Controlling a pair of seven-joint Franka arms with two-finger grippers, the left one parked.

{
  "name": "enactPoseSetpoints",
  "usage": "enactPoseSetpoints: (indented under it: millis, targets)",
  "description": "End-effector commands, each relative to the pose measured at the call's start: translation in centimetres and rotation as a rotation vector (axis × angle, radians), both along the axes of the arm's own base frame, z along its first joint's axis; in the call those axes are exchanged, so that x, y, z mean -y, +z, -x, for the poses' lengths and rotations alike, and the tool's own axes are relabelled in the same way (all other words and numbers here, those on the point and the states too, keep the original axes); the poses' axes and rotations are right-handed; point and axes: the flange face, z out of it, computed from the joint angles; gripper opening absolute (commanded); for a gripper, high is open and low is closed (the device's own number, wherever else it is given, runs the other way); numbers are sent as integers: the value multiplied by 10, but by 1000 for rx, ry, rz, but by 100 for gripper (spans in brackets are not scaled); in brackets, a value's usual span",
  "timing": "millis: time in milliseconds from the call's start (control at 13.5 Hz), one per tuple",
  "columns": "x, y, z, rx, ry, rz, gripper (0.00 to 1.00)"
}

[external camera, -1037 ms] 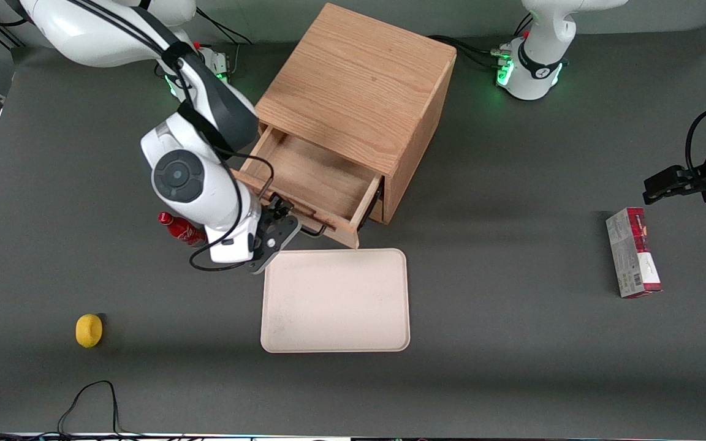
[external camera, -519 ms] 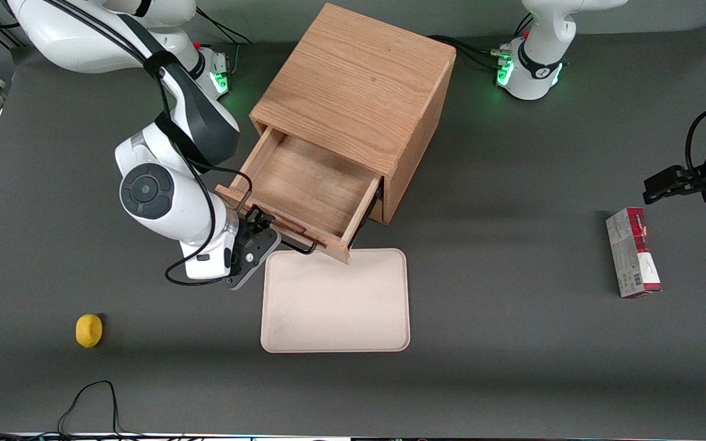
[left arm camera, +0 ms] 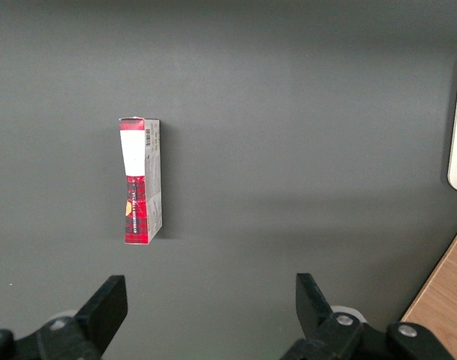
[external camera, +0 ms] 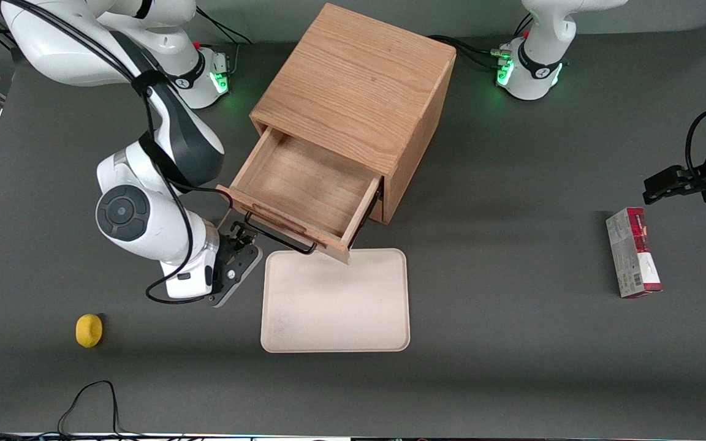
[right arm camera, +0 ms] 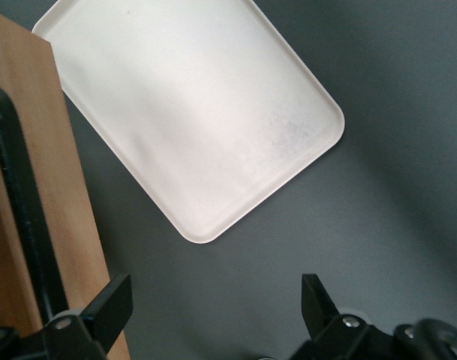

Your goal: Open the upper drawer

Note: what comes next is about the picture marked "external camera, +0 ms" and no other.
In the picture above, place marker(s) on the beige rectangular tray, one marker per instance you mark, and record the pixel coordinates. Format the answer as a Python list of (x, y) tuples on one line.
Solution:
[(334, 306)]

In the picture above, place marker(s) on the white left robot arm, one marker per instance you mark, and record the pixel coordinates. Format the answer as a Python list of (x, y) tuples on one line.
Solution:
[(543, 37)]

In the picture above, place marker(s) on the yellow toy fruit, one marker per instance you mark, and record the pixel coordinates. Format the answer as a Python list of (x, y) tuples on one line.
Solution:
[(88, 331)]

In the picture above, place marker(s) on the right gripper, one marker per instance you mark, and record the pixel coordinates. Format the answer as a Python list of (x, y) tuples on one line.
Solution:
[(228, 247)]

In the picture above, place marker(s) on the wooden drawer with plain front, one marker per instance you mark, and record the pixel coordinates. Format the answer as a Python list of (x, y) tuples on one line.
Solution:
[(378, 212)]

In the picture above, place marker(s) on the wooden drawer with slotted front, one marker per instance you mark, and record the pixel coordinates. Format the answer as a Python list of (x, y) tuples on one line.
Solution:
[(304, 184)]

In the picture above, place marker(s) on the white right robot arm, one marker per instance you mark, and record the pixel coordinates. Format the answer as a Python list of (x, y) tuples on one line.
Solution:
[(144, 214)]

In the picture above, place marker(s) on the oak wooden drawer cabinet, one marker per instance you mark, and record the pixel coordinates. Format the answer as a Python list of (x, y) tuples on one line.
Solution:
[(359, 79)]

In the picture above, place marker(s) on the grey and red carton box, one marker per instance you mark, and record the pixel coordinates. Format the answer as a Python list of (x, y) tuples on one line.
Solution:
[(632, 257)]

